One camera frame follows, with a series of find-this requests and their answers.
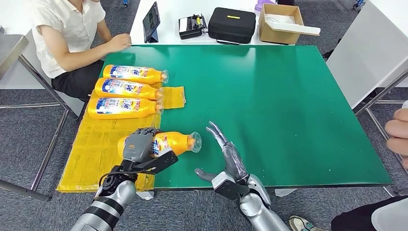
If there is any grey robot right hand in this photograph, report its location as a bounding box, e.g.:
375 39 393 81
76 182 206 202
194 120 250 183

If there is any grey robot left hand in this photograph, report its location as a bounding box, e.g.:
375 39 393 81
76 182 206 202
122 127 161 164

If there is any person's right hand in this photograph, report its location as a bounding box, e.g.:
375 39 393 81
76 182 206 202
106 33 133 53

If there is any person's hand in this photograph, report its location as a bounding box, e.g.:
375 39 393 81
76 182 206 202
384 108 408 168

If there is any orange detergent bottle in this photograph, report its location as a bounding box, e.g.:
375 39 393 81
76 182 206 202
117 131 203 159
102 64 169 86
94 77 164 101
88 97 164 120

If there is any black tablet on stand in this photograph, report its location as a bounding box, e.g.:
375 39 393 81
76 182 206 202
142 1 161 44

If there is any yellow taped mat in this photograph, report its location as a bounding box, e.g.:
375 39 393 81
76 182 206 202
56 83 187 193

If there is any black label printer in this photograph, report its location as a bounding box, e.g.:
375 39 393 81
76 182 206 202
178 14 208 40

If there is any grey stool seat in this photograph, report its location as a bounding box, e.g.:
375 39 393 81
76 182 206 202
62 95 85 117

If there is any white table with steel legs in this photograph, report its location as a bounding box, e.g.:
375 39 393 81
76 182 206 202
325 0 408 197

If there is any black carrying case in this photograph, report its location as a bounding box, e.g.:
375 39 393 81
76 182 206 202
207 7 256 45

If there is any cardboard box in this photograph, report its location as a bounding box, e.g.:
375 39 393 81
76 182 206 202
258 3 304 45

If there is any white foam sheet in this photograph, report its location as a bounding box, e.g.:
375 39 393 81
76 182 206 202
264 13 321 36

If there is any purple plastic object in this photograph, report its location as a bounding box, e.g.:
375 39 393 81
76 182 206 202
255 0 277 12

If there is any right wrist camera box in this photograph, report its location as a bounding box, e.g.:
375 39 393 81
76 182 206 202
211 171 251 202

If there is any white table bracket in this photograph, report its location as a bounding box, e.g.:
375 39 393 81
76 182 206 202
274 188 297 198
136 191 155 201

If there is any steel frame bench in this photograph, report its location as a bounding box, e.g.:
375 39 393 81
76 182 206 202
0 34 85 202

